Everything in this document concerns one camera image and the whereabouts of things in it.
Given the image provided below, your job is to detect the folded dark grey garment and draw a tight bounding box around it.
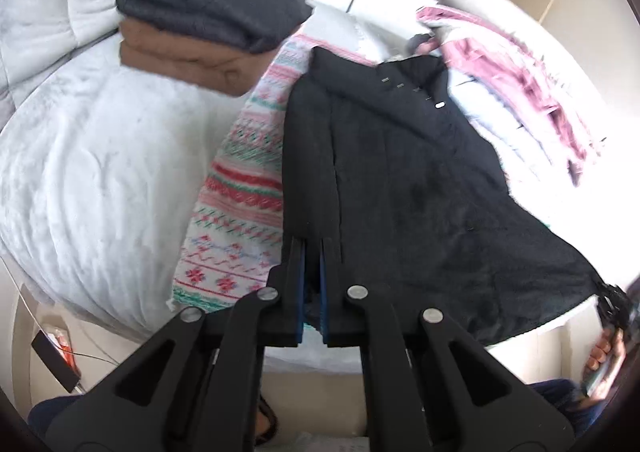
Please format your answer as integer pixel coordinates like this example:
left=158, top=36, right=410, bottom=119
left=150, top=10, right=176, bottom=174
left=116, top=0, right=316, bottom=55

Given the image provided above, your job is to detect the black phone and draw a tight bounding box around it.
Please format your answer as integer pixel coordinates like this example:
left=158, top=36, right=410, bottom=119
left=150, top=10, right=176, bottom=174
left=31, top=331, right=82, bottom=394

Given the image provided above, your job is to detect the person's leg in jeans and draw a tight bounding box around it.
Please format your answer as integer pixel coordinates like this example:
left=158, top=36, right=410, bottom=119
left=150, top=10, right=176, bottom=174
left=527, top=378, right=608, bottom=439
left=27, top=396, right=88, bottom=439

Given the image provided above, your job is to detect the white cable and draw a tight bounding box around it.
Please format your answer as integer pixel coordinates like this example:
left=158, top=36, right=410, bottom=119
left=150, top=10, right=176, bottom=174
left=0, top=254, right=123, bottom=390

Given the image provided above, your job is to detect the folded brown garment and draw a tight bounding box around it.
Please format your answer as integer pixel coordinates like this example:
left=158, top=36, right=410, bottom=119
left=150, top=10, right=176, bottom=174
left=119, top=18, right=281, bottom=97

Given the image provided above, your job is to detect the person's foot in slipper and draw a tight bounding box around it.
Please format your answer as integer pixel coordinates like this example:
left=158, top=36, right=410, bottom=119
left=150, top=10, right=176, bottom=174
left=255, top=394, right=279, bottom=445

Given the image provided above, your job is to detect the red green patterned blanket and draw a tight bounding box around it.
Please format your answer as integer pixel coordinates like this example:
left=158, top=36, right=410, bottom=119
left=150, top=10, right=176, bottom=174
left=167, top=32, right=381, bottom=315

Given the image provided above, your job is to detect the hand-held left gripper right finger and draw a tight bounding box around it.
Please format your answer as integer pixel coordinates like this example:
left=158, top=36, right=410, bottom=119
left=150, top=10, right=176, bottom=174
left=319, top=237, right=577, bottom=452

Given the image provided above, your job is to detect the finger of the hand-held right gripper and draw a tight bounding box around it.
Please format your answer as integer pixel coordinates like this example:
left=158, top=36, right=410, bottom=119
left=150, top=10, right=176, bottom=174
left=594, top=277, right=617, bottom=313

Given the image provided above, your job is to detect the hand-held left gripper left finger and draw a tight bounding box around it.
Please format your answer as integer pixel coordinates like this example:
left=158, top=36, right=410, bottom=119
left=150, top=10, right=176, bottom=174
left=45, top=237, right=306, bottom=452

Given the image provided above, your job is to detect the black coat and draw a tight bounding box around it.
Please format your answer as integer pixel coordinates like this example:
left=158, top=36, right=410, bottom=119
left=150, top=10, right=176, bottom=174
left=281, top=46, right=608, bottom=345

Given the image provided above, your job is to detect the light blue garment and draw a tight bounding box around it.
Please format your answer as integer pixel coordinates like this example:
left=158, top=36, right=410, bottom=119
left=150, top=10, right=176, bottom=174
left=447, top=66, right=576, bottom=213

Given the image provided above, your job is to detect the white bed quilt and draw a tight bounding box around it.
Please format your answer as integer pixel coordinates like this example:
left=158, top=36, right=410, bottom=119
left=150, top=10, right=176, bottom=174
left=0, top=6, right=441, bottom=375

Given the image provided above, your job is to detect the person's right hand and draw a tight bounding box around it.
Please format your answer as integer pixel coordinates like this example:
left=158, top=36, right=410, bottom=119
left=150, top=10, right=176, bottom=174
left=585, top=327, right=627, bottom=400

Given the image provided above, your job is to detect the pink white clothes pile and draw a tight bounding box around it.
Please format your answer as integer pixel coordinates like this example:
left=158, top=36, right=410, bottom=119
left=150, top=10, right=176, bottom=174
left=416, top=6, right=608, bottom=187

